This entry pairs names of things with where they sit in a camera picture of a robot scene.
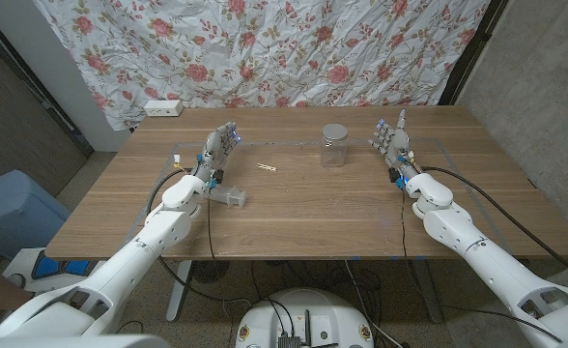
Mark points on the blue storage bin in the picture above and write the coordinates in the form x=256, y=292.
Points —
x=13, y=208

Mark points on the black round floor fan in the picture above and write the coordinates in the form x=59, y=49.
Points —
x=209, y=270

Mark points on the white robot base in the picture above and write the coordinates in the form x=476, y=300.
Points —
x=308, y=309

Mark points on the white table leg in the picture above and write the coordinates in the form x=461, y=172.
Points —
x=429, y=295
x=178, y=290

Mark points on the clear jar with silver lid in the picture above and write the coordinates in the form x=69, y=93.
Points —
x=334, y=145

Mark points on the white power strip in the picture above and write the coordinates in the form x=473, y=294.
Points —
x=163, y=107

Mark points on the white and blue floor device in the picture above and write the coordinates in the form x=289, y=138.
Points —
x=23, y=263

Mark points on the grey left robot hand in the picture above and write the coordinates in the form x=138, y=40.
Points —
x=214, y=150

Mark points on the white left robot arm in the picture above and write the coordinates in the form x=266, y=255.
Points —
x=158, y=232

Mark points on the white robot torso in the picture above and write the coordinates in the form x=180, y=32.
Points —
x=71, y=342

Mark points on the floral print backdrop sheet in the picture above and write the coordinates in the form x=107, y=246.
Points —
x=264, y=48

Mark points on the clear plastic syringe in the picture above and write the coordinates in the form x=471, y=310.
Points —
x=231, y=195

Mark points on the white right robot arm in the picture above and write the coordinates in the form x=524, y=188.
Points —
x=458, y=227

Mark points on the small white connector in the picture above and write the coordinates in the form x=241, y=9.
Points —
x=177, y=158

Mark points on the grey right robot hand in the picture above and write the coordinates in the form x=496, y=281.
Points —
x=400, y=142

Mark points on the black backdrop stand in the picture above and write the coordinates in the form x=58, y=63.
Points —
x=467, y=53

